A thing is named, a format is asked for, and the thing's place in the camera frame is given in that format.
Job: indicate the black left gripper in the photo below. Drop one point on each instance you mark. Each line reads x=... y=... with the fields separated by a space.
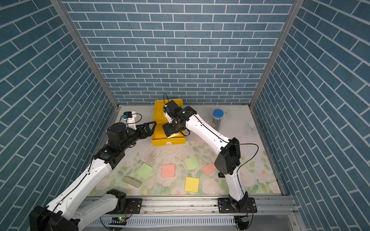
x=148 y=132

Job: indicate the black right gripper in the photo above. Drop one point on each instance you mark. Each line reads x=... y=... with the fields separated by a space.
x=168 y=130

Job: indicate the green sticky note pad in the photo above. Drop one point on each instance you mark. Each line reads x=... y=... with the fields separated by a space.
x=144 y=171
x=192 y=163

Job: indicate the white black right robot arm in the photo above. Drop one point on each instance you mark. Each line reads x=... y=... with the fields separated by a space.
x=228 y=151

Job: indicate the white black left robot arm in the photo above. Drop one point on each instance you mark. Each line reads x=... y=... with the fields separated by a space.
x=63 y=213

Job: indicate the pink sticky note pad centre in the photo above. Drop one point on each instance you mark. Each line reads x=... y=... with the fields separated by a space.
x=168 y=171

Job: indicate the pink sticky note pad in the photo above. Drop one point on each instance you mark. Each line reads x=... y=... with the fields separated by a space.
x=209 y=168
x=168 y=171

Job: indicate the pink sticky note pad right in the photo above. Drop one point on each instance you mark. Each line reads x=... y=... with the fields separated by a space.
x=209 y=168

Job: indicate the clear pencil tube blue lid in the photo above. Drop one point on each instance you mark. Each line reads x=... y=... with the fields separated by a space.
x=217 y=118

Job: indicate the grey green stapler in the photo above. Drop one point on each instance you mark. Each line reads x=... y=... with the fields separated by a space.
x=132 y=182

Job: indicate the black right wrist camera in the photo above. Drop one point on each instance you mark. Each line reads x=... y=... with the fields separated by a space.
x=171 y=109

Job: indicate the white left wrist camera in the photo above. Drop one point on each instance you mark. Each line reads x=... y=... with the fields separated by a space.
x=129 y=118

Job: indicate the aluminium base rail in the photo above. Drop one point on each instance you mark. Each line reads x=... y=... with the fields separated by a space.
x=204 y=213

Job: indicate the aluminium corner post left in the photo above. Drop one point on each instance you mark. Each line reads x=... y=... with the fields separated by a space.
x=69 y=24

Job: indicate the aluminium corner post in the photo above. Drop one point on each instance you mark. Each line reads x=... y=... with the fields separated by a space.
x=69 y=24
x=277 y=48

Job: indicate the aluminium corner post right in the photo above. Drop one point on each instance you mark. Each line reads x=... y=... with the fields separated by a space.
x=277 y=48

